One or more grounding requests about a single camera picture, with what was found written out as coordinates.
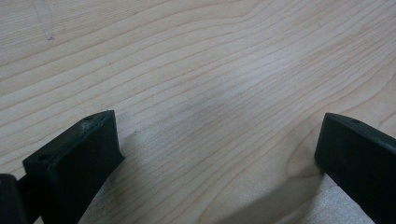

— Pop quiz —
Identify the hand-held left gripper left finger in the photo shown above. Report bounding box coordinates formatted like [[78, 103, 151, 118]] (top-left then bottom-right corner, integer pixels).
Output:
[[21, 109, 126, 224]]

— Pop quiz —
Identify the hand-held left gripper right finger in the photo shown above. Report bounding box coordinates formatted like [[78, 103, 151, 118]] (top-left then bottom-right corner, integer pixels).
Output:
[[314, 112, 396, 224]]

